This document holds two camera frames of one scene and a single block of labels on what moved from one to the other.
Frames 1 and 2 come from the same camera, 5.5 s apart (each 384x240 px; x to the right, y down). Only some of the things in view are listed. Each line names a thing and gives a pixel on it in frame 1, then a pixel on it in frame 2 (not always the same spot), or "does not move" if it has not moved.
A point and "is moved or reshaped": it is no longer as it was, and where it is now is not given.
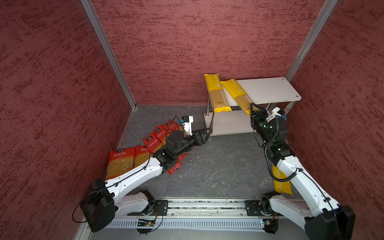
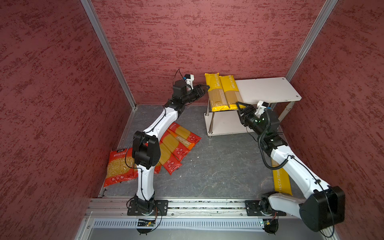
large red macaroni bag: (120, 161) does not move
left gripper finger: (209, 131) to (201, 89)
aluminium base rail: (198, 208) does not move
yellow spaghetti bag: (220, 102) does not move
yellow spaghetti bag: (232, 86) is moved or reshaped
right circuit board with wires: (271, 226) does not move
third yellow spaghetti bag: (283, 187) does not move
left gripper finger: (204, 136) to (199, 95)
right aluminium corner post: (327, 8) does not move
